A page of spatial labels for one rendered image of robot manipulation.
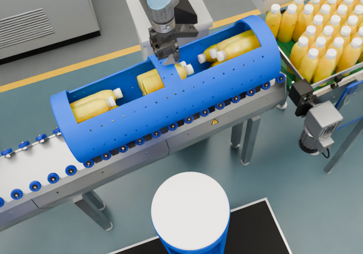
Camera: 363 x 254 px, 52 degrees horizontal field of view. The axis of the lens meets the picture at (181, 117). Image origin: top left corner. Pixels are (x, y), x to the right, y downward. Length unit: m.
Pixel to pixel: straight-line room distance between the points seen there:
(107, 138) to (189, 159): 1.23
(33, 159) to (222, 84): 0.86
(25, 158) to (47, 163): 0.11
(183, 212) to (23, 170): 0.72
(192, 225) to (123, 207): 1.20
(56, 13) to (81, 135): 1.76
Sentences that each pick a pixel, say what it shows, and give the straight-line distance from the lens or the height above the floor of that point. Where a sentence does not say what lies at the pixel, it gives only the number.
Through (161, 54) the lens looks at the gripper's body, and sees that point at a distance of 1.28.
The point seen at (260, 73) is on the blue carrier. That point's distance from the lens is 1.49.
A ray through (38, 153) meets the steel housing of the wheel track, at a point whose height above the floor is 0.93.
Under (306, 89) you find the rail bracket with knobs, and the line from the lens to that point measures 1.64.
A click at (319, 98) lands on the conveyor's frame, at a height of 0.87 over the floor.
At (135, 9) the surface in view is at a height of 1.15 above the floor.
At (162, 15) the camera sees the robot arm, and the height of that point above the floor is 1.52.
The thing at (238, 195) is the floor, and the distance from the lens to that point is 2.44.
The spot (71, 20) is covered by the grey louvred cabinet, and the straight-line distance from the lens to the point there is 3.05.
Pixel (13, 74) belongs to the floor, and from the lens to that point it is 3.29.
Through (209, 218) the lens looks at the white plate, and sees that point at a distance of 1.33.
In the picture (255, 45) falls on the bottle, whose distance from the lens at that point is 1.52.
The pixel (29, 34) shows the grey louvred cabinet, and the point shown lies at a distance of 3.11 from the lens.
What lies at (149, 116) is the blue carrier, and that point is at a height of 1.15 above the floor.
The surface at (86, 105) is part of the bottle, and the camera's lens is 1.41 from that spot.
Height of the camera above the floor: 2.33
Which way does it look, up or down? 61 degrees down
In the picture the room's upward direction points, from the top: 8 degrees counter-clockwise
